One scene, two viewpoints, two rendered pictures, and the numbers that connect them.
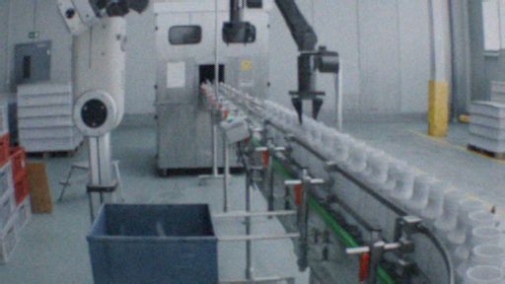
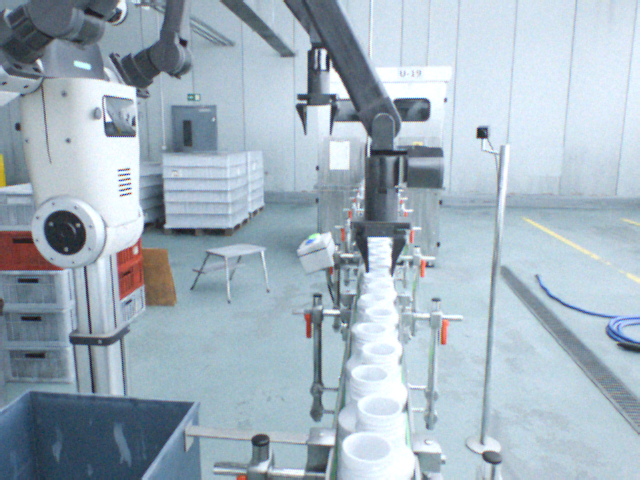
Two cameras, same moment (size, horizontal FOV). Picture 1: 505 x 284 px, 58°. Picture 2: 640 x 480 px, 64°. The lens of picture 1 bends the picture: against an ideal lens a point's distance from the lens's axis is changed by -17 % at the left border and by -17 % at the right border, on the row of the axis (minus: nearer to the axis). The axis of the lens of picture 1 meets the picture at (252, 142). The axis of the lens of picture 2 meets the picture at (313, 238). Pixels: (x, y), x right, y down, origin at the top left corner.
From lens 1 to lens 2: 0.78 m
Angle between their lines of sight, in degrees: 15
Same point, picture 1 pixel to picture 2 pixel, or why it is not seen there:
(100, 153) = (89, 288)
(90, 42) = (45, 120)
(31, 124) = (181, 198)
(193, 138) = not seen: hidden behind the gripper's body
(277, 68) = (465, 148)
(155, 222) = (112, 425)
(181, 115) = (345, 200)
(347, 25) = (554, 93)
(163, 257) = not seen: outside the picture
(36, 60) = (199, 127)
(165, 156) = not seen: hidden behind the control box
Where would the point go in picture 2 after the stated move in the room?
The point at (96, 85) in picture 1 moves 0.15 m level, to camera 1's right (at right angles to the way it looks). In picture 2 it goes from (65, 190) to (129, 191)
